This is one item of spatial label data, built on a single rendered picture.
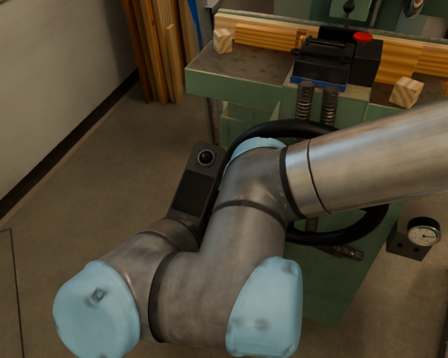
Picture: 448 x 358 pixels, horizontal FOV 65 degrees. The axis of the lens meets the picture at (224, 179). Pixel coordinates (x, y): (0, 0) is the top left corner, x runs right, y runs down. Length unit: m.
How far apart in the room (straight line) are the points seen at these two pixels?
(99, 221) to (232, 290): 1.46
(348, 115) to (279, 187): 0.32
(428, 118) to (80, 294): 0.29
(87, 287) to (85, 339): 0.04
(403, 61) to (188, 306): 0.63
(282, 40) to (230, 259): 0.65
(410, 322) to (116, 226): 1.23
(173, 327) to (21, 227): 1.57
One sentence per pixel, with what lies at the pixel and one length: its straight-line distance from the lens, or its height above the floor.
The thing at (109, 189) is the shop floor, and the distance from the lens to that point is 1.83.
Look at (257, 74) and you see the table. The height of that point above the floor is 0.90.
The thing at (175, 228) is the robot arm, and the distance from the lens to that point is 0.38.
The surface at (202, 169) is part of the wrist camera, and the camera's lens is 0.44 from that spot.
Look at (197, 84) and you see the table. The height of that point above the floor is 0.87.
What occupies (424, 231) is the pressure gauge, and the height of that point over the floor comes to 0.67.
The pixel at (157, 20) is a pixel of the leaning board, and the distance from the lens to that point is 2.14.
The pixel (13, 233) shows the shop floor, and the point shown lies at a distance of 1.82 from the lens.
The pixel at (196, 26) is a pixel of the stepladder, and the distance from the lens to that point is 1.61.
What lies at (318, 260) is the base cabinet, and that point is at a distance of 1.08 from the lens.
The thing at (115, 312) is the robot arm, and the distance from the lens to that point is 0.29.
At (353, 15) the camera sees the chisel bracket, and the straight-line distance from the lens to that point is 0.77.
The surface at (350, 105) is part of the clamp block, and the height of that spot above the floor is 0.95.
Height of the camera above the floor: 1.26
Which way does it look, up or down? 45 degrees down
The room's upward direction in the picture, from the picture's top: straight up
